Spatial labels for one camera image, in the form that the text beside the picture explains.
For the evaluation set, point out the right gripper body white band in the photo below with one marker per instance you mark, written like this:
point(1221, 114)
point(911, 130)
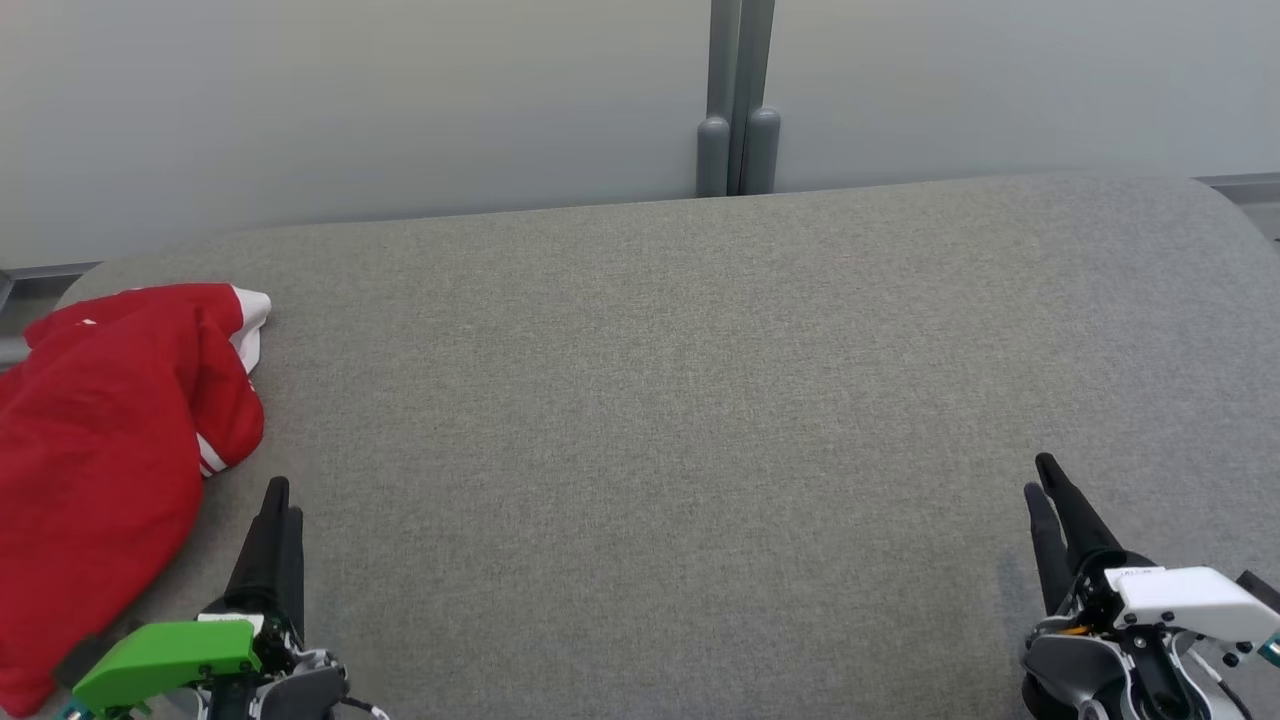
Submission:
point(1180, 600)

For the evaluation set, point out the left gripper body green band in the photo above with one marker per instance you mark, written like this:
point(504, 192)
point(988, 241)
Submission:
point(170, 660)

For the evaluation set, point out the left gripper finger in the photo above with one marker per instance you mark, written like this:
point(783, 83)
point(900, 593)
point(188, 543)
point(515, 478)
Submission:
point(294, 570)
point(265, 560)

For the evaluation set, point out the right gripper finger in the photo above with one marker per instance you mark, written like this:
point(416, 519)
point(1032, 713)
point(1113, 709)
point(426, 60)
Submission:
point(1050, 550)
point(1085, 530)

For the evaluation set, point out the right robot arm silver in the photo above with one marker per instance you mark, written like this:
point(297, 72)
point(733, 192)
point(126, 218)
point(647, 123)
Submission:
point(1070, 670)

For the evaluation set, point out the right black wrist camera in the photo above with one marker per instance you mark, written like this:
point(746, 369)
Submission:
point(1262, 590)

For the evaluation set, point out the grey wall base rail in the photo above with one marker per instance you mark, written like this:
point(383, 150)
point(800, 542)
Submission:
point(50, 272)
point(1245, 185)

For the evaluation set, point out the grey metal partition post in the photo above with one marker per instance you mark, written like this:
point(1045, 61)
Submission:
point(713, 150)
point(762, 150)

